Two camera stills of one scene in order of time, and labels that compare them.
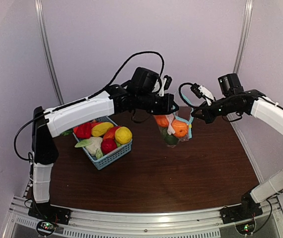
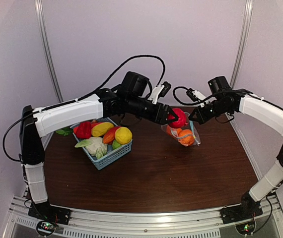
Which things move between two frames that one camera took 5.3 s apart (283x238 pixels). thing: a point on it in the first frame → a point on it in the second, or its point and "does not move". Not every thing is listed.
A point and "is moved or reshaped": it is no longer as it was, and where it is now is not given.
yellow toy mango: (101, 129) does not move
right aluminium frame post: (244, 37) does not move
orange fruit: (162, 120) is moved or reshaped
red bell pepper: (83, 131) does not move
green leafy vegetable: (67, 132) does not move
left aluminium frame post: (40, 10) does not move
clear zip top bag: (176, 127) is moved or reshaped
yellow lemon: (123, 135) does not move
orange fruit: (180, 128) → (185, 137)
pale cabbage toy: (93, 146) does not move
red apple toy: (108, 144) → (179, 122)
